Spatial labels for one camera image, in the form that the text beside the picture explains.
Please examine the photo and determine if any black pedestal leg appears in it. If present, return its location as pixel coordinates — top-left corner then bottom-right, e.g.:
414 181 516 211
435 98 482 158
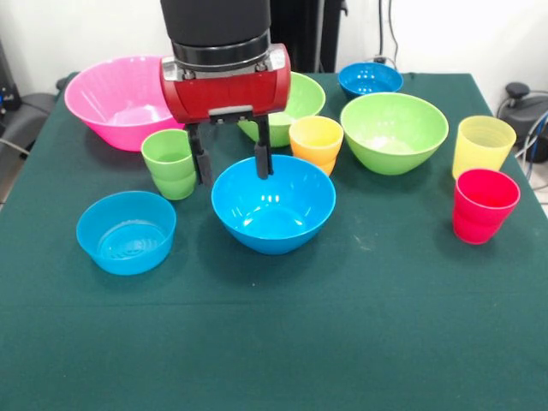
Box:
496 82 548 162

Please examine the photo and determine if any green bowl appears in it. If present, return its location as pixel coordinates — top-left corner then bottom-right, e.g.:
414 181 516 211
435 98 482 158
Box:
237 71 327 148
340 92 450 176

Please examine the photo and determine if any orange cup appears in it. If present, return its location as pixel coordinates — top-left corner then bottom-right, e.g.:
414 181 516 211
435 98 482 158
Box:
288 115 345 177

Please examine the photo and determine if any black equipment box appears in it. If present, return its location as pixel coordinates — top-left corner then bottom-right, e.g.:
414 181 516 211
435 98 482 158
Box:
0 38 22 125

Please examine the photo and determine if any green cup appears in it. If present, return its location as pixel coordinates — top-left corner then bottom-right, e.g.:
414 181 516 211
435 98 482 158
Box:
140 128 200 201

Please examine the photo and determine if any bundle of blue cables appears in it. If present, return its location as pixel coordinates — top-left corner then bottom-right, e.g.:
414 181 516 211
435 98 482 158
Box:
513 109 548 192

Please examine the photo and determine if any small dark blue bowl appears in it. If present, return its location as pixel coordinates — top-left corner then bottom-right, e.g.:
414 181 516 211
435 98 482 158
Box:
337 62 404 98

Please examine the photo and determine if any translucent yellow cup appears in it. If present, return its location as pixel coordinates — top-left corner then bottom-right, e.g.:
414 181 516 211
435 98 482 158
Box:
451 115 518 181

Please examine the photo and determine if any black wall cable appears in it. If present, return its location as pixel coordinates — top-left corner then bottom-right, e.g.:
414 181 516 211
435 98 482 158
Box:
387 0 402 72

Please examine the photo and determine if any red cup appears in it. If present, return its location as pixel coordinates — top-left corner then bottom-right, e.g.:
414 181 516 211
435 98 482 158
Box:
452 168 521 246

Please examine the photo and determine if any dark green tablecloth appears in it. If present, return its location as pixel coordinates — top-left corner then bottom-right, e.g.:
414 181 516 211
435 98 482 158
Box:
0 71 548 411

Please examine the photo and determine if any large pink bowl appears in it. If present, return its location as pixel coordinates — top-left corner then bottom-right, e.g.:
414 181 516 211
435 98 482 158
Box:
63 55 186 152

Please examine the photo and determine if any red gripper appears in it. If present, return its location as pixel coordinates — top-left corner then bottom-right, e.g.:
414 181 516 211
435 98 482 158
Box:
160 43 293 187

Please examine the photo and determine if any translucent light blue bowl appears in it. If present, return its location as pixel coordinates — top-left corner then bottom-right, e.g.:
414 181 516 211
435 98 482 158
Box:
75 190 177 277

